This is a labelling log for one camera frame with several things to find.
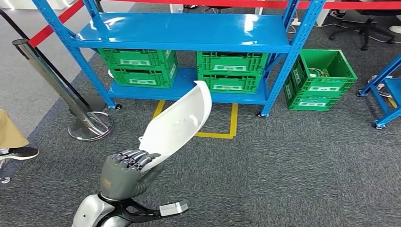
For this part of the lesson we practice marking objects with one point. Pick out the person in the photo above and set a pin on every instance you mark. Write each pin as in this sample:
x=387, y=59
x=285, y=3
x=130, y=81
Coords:
x=9, y=131

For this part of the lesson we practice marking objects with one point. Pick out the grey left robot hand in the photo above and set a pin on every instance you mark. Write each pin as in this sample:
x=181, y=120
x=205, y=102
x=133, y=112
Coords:
x=119, y=178

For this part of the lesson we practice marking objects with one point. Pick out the white curved plastic part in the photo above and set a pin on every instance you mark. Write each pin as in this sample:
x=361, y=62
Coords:
x=178, y=125

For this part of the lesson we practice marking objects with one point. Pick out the dark belt stanchion post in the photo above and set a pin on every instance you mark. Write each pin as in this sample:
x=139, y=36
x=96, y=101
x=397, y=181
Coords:
x=98, y=5

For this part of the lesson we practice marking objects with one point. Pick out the open green plastic crate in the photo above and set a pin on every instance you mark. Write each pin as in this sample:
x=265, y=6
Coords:
x=341, y=67

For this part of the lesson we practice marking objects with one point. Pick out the white desk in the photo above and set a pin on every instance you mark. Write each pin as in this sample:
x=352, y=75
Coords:
x=175, y=7

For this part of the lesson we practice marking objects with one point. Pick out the short red barrier belt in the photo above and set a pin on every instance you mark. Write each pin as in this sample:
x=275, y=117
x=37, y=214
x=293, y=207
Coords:
x=50, y=29

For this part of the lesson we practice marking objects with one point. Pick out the black stanchion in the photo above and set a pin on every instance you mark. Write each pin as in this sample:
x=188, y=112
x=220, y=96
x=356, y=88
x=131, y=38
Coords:
x=91, y=105

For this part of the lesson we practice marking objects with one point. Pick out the black office chair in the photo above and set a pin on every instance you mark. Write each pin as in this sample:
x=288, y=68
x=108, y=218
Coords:
x=365, y=29

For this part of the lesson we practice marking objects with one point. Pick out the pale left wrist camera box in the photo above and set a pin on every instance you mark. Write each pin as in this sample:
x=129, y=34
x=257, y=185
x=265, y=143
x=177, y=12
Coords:
x=174, y=208

